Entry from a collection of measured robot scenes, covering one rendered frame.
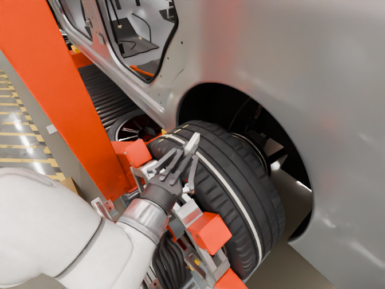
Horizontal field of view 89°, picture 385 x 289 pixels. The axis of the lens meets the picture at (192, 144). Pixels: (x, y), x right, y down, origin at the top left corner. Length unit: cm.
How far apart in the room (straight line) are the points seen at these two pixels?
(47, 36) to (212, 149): 60
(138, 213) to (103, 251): 8
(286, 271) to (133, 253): 154
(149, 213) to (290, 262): 155
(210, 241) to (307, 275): 139
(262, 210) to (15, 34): 87
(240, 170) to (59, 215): 49
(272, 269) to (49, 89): 171
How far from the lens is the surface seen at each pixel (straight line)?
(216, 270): 70
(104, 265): 36
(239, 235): 63
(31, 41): 78
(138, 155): 77
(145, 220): 39
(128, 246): 37
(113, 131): 181
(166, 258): 64
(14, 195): 34
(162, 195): 42
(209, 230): 54
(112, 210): 84
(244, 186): 63
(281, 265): 182
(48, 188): 35
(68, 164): 245
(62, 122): 90
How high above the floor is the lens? 167
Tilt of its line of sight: 48 degrees down
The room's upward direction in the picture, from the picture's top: straight up
